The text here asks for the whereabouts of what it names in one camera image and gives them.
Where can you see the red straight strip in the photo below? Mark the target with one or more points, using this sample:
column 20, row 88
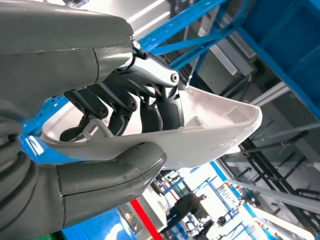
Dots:
column 145, row 218

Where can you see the person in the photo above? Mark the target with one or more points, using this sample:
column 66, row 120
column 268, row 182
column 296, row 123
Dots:
column 183, row 208

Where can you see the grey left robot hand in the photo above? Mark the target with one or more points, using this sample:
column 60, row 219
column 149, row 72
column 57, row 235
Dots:
column 50, row 39

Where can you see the blue metal shelf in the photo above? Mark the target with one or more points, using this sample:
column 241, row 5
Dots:
column 287, row 39

